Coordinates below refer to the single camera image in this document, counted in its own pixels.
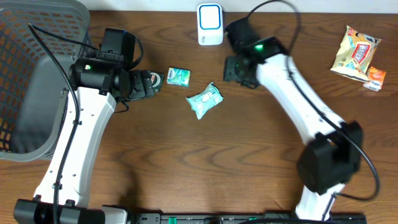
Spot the dark green round-label pack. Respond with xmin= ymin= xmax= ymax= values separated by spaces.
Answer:
xmin=150 ymin=72 xmax=164 ymax=93

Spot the mint green wipes pack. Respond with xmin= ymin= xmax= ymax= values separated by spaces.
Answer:
xmin=186 ymin=82 xmax=224 ymax=119

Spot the teal white tissue pack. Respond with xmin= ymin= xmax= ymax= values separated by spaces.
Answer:
xmin=166 ymin=67 xmax=191 ymax=87

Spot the large beige snack bag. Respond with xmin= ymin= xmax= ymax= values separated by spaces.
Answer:
xmin=330 ymin=26 xmax=382 ymax=82

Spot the orange tissue pack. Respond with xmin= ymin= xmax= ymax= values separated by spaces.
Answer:
xmin=363 ymin=67 xmax=386 ymax=91

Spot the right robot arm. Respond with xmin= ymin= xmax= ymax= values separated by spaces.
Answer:
xmin=224 ymin=17 xmax=363 ymax=222

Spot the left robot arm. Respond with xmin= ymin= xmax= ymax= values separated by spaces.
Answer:
xmin=14 ymin=28 xmax=153 ymax=223

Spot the white barcode scanner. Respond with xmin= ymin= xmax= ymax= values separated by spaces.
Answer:
xmin=197 ymin=3 xmax=224 ymax=46

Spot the grey plastic shopping basket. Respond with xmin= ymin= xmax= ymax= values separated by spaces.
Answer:
xmin=1 ymin=0 xmax=92 ymax=162

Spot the left black cable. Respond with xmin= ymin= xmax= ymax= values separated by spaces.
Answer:
xmin=27 ymin=23 xmax=100 ymax=224

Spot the black cable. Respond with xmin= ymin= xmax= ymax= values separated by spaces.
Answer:
xmin=27 ymin=23 xmax=100 ymax=224
xmin=245 ymin=0 xmax=381 ymax=202

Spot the right black cable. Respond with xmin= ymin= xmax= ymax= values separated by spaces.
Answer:
xmin=245 ymin=0 xmax=381 ymax=202

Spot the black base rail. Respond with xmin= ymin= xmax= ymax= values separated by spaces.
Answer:
xmin=127 ymin=211 xmax=368 ymax=224

